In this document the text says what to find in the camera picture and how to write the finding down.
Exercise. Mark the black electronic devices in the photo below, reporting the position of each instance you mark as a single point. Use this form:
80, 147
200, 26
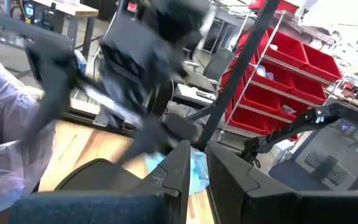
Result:
39, 12

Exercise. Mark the wooden table grey legs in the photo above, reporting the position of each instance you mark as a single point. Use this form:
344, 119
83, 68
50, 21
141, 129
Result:
73, 9

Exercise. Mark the translucent purple trash bag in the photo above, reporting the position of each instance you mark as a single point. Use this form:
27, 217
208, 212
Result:
5, 124

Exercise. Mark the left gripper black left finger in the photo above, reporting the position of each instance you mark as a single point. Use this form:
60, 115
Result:
176, 180

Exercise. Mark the desk with keyboard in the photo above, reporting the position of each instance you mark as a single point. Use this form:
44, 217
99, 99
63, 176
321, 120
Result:
194, 93

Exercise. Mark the grey office chair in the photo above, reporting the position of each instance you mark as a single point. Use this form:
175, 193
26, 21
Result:
219, 62

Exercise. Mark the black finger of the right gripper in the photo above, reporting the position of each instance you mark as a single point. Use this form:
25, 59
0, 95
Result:
160, 133
51, 71

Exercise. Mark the grey cart frame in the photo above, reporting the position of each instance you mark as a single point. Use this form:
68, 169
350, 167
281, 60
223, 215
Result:
26, 29

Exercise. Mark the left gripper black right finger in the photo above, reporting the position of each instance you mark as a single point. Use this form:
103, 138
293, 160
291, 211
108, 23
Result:
238, 193

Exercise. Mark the shelf with red bins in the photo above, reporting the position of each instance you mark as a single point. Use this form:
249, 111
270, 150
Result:
284, 81

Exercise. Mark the blue plastic trash bag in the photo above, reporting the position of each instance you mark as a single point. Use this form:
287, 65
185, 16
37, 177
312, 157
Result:
199, 171

